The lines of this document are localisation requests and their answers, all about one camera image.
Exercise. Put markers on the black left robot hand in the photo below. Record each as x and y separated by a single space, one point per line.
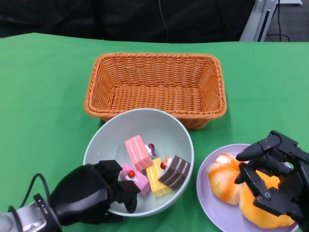
82 191

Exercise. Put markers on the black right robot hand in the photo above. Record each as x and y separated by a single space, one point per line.
287 174

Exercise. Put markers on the magenta pink cake slice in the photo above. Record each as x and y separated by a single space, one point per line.
142 183

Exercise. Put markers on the orange striped bread bun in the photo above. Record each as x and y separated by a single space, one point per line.
224 186

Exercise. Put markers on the salmon pink layered cake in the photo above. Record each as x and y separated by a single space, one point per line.
137 154

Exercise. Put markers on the yellow layered cake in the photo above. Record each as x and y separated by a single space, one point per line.
157 181

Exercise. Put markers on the chocolate brown layered cake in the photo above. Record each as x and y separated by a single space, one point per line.
176 172

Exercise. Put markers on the pale green bowl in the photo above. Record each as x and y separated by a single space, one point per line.
154 125

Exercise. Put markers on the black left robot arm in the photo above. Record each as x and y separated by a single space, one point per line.
29 217

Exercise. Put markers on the lavender plate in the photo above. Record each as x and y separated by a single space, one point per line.
217 212

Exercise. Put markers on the orange wicker basket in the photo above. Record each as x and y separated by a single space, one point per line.
154 96

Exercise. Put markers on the green tablecloth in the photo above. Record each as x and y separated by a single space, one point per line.
36 84

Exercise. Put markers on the grey metal stand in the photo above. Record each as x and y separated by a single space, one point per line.
253 21

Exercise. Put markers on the black cloth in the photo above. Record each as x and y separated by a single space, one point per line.
72 17

